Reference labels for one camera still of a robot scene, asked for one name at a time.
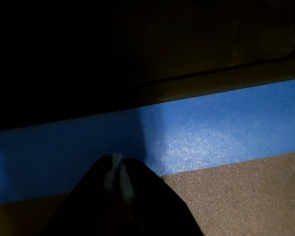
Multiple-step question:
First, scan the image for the wide blue tape strip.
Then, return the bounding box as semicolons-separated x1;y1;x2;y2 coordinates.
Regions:
0;76;295;206

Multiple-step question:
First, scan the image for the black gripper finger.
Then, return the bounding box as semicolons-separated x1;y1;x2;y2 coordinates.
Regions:
118;158;205;236
46;153;123;236

